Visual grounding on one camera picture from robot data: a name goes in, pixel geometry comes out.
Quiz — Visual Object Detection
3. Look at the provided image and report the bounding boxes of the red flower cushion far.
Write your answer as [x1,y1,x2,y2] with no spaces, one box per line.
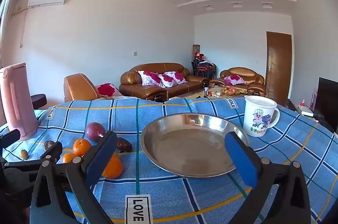
[224,75,246,86]

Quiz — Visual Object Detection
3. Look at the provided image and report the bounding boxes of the dark stool seat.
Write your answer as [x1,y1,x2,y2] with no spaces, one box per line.
[30,94,47,109]

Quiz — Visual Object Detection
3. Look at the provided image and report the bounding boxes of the brown leather three-seat sofa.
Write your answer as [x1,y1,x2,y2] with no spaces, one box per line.
[119,63,208,101]

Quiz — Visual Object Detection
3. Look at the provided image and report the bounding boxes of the brown leather armchair far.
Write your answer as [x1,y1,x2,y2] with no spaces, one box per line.
[209,67,266,96]

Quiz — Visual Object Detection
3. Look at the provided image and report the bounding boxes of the stacked dark chairs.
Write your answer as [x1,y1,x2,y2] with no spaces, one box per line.
[191,52,217,80]

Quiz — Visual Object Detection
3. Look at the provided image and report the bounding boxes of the dark brown mangosteen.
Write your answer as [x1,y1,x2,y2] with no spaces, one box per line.
[116,137,132,153]

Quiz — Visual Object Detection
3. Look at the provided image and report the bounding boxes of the red flower cushion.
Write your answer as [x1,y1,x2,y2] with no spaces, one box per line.
[96,83,122,99]
[224,75,246,86]

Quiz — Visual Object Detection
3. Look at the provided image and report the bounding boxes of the small yellow-green fruit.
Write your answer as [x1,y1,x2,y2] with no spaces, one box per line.
[20,150,29,160]

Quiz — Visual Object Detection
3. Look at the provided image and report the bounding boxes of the stainless steel plate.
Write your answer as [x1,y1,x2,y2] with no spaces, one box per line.
[140,113,250,178]

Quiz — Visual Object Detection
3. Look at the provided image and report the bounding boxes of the pink plastic kettle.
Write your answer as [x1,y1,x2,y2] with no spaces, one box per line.
[1,63,38,141]

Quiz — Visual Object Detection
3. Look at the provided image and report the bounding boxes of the small orange tangerine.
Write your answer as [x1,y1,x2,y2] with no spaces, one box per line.
[62,153,77,163]

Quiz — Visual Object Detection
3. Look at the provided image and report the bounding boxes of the red flower cushion near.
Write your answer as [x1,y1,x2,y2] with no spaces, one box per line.
[96,83,122,99]

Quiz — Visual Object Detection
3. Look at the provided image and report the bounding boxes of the large orange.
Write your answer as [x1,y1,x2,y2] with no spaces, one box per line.
[102,152,123,179]

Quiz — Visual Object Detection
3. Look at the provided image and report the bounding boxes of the orange tangerine with stem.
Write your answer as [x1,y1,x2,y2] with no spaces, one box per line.
[72,139,92,157]

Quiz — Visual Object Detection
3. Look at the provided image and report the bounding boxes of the white cartoon plastic mug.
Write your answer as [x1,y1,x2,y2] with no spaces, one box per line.
[243,95,280,138]

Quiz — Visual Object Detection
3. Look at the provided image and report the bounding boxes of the brown leather armchair near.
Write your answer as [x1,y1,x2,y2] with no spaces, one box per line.
[64,74,100,102]

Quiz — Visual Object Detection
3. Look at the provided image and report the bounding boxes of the black television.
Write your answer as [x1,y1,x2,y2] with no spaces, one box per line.
[313,78,338,132]

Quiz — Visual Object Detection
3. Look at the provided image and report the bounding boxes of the wooden coffee table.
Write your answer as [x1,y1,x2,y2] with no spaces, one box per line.
[175,86,248,99]

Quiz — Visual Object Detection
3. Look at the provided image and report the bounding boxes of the brown wooden door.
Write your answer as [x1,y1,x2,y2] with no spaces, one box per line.
[265,32,292,105]

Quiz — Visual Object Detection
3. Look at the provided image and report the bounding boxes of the brown leather armchair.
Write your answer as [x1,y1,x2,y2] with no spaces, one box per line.
[64,74,100,102]
[209,67,266,96]

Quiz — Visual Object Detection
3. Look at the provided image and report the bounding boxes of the purple passion fruit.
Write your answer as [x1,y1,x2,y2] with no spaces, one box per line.
[85,122,106,143]

